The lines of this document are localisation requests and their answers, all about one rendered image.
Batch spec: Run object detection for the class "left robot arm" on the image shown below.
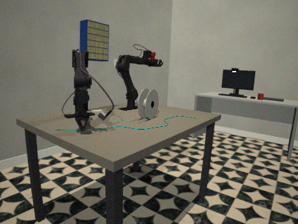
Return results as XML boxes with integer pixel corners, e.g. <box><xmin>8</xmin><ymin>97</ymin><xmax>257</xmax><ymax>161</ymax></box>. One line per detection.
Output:
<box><xmin>116</xmin><ymin>50</ymin><xmax>152</xmax><ymax>111</ymax></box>

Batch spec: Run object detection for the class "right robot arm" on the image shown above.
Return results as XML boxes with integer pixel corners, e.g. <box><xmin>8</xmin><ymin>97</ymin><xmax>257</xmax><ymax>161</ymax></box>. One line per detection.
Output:
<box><xmin>72</xmin><ymin>49</ymin><xmax>92</xmax><ymax>111</ymax></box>

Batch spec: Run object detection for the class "grey cable reel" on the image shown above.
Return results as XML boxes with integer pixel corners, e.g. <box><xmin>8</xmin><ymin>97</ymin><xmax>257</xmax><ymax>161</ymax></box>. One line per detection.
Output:
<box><xmin>138</xmin><ymin>89</ymin><xmax>159</xmax><ymax>119</ymax></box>

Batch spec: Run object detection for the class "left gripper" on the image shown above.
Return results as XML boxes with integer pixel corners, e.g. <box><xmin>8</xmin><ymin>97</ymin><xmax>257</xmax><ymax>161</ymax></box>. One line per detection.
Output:
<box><xmin>150</xmin><ymin>53</ymin><xmax>163</xmax><ymax>67</ymax></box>

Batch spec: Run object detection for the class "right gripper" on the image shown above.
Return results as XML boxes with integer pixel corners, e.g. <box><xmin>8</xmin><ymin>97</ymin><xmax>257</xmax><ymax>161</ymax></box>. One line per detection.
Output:
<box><xmin>75</xmin><ymin>102</ymin><xmax>105</xmax><ymax>131</ymax></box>

